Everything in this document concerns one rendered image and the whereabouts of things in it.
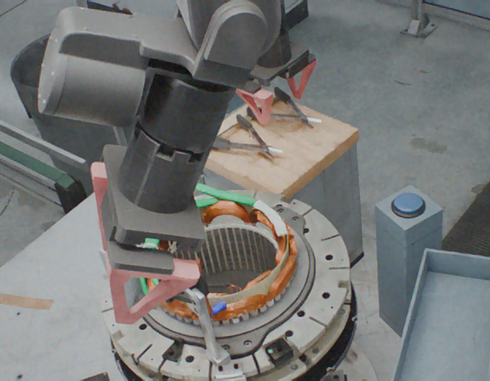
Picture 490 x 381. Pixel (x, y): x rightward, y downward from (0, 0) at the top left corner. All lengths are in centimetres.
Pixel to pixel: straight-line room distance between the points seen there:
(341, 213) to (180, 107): 83
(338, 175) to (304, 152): 8
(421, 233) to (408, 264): 5
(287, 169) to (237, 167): 8
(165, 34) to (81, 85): 7
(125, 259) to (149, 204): 4
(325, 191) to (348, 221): 11
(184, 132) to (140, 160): 4
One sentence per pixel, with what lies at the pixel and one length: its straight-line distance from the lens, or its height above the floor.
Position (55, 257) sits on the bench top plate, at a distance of 160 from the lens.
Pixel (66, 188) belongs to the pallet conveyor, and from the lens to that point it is 180.
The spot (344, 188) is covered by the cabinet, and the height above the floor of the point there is 97.
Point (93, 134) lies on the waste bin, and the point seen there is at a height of 35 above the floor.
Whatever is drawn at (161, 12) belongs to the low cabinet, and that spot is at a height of 17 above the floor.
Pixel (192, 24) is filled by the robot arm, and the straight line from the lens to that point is 50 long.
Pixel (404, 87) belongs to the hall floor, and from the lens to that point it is 326.
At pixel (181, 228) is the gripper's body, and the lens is 58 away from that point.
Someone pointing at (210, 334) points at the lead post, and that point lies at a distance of 90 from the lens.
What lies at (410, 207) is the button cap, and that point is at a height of 104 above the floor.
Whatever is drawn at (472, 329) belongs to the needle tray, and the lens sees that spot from 105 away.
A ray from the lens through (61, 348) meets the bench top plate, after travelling 144.
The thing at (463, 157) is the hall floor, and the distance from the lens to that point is 291.
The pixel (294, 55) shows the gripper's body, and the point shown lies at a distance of 125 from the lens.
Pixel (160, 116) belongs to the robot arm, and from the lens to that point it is 54.
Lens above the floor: 184
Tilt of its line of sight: 40 degrees down
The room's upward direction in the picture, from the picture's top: 11 degrees counter-clockwise
